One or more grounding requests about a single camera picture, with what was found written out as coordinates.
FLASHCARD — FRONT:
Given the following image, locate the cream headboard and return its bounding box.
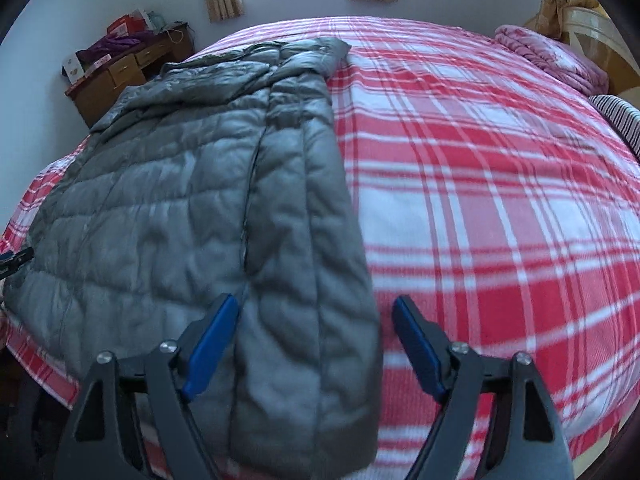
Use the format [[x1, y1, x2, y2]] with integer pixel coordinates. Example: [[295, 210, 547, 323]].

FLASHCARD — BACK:
[[560, 5, 640, 106]]

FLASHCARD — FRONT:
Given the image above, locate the white box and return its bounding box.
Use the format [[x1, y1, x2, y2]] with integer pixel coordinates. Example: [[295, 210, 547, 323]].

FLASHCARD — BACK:
[[61, 52, 85, 83]]

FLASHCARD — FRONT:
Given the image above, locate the bed with red plaid sheet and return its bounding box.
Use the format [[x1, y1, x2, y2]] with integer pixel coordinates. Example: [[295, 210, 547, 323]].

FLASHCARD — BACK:
[[0, 16, 640, 480]]

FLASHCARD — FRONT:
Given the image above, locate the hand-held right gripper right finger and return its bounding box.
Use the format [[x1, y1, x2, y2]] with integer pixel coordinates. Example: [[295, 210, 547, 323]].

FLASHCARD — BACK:
[[391, 296, 576, 480]]

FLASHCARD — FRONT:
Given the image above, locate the grey puffer jacket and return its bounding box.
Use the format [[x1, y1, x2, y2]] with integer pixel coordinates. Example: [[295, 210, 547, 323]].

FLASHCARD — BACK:
[[2, 37, 385, 480]]

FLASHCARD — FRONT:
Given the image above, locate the wooden desk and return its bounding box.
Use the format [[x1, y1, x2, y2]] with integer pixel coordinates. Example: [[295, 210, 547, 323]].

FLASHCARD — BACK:
[[64, 22, 196, 128]]

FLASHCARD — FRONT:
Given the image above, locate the red box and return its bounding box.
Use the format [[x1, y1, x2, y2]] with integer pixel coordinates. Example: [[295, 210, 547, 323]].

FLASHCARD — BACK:
[[106, 12, 146, 36]]

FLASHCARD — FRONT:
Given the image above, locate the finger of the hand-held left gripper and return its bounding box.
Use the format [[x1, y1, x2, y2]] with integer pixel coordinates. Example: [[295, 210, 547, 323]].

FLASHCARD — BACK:
[[0, 246, 35, 278]]

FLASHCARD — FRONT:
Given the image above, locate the pink quilt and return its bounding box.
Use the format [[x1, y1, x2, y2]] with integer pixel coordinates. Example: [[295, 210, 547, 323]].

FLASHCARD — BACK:
[[494, 25, 610, 95]]

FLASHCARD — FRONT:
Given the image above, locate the purple clothing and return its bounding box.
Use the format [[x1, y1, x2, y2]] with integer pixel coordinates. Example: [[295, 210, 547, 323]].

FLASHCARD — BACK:
[[75, 30, 156, 63]]

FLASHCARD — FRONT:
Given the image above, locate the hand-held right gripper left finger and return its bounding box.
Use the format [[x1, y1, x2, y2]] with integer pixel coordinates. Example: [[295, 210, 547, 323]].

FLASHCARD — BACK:
[[57, 294, 241, 480]]

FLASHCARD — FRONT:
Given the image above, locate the striped pillow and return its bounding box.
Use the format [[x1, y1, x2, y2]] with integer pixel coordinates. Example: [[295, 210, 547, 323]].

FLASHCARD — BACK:
[[587, 94, 640, 161]]

